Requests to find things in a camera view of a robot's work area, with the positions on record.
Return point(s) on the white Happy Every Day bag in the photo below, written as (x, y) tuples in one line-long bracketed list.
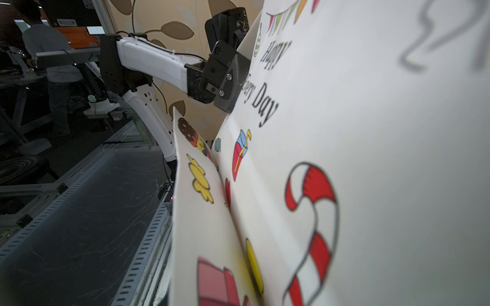
[(354, 167)]

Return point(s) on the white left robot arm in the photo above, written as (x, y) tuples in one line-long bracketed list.
[(129, 65)]

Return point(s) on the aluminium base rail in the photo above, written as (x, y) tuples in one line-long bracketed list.
[(146, 280)]

